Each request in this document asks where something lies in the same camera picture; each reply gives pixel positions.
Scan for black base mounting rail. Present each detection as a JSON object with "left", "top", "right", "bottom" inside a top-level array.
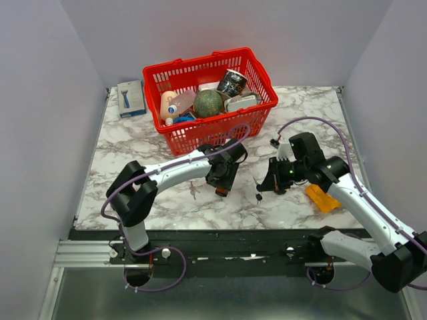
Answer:
[{"left": 103, "top": 228, "right": 371, "bottom": 279}]

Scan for purple cable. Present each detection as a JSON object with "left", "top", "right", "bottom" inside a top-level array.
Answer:
[
  {"left": 101, "top": 123, "right": 251, "bottom": 294},
  {"left": 269, "top": 117, "right": 427, "bottom": 291}
]

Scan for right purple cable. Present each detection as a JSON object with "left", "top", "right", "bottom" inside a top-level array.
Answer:
[{"left": 269, "top": 117, "right": 427, "bottom": 291}]

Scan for silver tin container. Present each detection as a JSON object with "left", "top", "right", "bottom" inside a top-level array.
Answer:
[{"left": 224, "top": 93, "right": 262, "bottom": 113}]

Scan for blue object in basket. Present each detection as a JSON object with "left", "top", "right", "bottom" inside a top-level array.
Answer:
[{"left": 173, "top": 113, "right": 197, "bottom": 124}]

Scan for black printed can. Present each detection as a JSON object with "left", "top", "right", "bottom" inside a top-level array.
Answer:
[{"left": 217, "top": 69, "right": 248, "bottom": 97}]

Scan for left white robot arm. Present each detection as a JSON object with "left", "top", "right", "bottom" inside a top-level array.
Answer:
[{"left": 106, "top": 138, "right": 248, "bottom": 263}]

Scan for pink lotion bottle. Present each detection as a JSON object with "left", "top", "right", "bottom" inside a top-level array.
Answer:
[{"left": 160, "top": 89, "right": 196, "bottom": 126}]

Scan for silver key bunch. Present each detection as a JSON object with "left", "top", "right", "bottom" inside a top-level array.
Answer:
[{"left": 189, "top": 181, "right": 200, "bottom": 200}]

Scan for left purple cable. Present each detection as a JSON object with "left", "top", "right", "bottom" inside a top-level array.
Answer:
[{"left": 101, "top": 123, "right": 251, "bottom": 294}]

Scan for orange snack bag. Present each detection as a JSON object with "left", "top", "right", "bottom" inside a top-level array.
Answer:
[{"left": 306, "top": 184, "right": 342, "bottom": 213}]

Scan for white box in basket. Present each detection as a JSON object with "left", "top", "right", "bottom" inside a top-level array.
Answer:
[{"left": 198, "top": 81, "right": 220, "bottom": 91}]

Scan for green round melon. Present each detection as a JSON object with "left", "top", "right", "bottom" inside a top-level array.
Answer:
[{"left": 193, "top": 90, "right": 223, "bottom": 118}]

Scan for red plastic shopping basket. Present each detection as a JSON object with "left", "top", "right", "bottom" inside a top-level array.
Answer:
[{"left": 143, "top": 47, "right": 278, "bottom": 155}]

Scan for orange black padlock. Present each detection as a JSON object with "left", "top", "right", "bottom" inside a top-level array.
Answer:
[{"left": 216, "top": 187, "right": 229, "bottom": 197}]

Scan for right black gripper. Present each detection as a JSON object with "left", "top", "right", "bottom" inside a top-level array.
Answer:
[{"left": 259, "top": 155, "right": 308, "bottom": 191}]

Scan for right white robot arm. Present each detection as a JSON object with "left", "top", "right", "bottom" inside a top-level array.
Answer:
[{"left": 256, "top": 132, "right": 426, "bottom": 293}]

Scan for black head key set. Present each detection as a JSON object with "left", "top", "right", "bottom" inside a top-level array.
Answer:
[{"left": 253, "top": 177, "right": 263, "bottom": 204}]

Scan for blue razor package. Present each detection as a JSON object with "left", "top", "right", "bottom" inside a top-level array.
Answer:
[{"left": 117, "top": 80, "right": 146, "bottom": 119}]

